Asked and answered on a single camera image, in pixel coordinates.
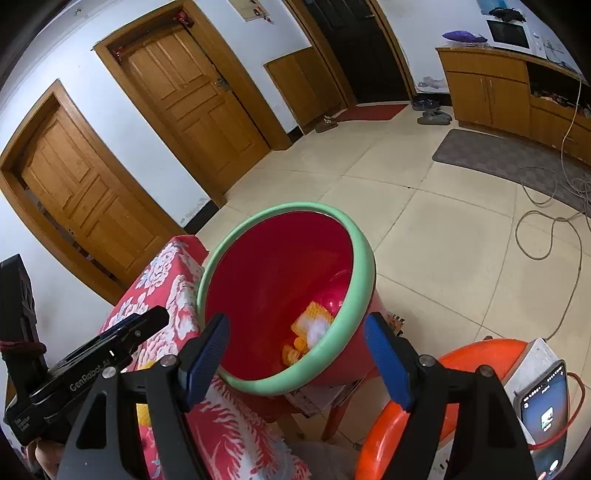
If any person's left hand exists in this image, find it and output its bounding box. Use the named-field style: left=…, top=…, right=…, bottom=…
left=27, top=440, right=64, bottom=480

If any smartphone with lit screen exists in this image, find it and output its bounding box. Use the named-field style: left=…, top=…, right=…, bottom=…
left=514, top=359, right=569, bottom=479

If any white cardboard box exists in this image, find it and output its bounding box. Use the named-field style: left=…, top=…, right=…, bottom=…
left=502, top=338, right=559, bottom=404

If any orange plastic stool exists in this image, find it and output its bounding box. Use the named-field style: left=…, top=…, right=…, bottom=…
left=355, top=339, right=536, bottom=479

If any red floral tablecloth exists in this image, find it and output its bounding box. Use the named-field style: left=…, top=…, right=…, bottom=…
left=101, top=235, right=311, bottom=479

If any left wooden door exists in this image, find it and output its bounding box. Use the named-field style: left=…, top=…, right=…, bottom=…
left=1, top=81, right=184, bottom=304

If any wooden door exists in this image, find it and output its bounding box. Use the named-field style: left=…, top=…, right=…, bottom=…
left=94, top=1, right=293, bottom=206
left=1, top=81, right=184, bottom=304

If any red bin with green rim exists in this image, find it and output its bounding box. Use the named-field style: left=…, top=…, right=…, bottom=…
left=197, top=202, right=386, bottom=396

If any grey floor mat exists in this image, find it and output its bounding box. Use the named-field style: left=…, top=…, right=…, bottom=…
left=433, top=129, right=590, bottom=214

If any grey slippers pair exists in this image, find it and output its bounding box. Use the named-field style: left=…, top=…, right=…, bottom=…
left=412, top=98, right=452, bottom=126

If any red doormat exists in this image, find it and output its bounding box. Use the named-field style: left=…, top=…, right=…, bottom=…
left=335, top=104, right=407, bottom=123

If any wooden sideboard cabinet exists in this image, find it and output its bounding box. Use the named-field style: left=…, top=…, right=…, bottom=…
left=437, top=47, right=590, bottom=164

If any brown shoe by panel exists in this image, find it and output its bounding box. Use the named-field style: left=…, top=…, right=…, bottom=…
left=315, top=116, right=339, bottom=134

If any middle wooden door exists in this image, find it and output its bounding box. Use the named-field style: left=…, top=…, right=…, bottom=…
left=94, top=1, right=293, bottom=206

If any white microwave oven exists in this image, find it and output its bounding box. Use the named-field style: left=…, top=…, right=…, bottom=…
left=485, top=15, right=546, bottom=58

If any purple cloth on cabinet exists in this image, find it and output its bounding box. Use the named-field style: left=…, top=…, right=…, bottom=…
left=443, top=30, right=488, bottom=45

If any red charging cable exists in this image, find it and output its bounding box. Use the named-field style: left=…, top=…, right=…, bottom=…
left=528, top=371, right=587, bottom=452

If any grey cable on floor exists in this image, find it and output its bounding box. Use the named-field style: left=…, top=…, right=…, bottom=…
left=514, top=68, right=591, bottom=341

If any low wooden wall panel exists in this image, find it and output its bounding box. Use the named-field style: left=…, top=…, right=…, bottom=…
left=264, top=47, right=342, bottom=134

